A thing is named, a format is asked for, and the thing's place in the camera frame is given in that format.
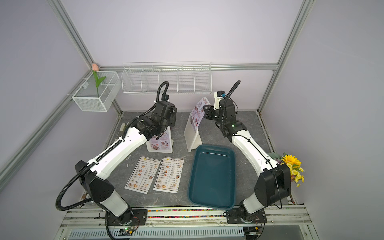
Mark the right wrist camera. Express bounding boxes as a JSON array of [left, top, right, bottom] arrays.
[[214, 91, 226, 110]]

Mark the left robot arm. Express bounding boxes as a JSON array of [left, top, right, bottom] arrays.
[[55, 81, 177, 225]]

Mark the restaurant special menu sheet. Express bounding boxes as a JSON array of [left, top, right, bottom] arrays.
[[149, 133, 171, 151]]

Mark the white wire wall rack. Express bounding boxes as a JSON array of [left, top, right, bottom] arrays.
[[122, 62, 212, 94]]

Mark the pink artificial tulip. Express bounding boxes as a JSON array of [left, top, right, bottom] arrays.
[[92, 63, 106, 98]]

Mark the white mesh wall basket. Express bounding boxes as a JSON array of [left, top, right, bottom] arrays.
[[72, 71, 122, 112]]

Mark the Dim Sum Inn menu sheet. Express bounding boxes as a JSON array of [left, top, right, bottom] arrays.
[[125, 157, 161, 194]]

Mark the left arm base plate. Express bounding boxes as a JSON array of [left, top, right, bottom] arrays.
[[106, 209, 148, 226]]

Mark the white menu holder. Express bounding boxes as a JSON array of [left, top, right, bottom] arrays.
[[146, 127, 174, 154], [184, 113, 203, 152]]

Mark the yellow artificial flower bouquet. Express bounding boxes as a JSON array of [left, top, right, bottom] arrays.
[[268, 153, 305, 188]]

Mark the teal plastic tray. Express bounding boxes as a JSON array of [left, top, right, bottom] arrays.
[[188, 145, 236, 211]]

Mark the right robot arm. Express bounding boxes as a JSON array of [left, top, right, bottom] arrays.
[[203, 80, 292, 223]]

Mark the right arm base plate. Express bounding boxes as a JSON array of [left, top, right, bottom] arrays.
[[223, 206, 267, 224]]

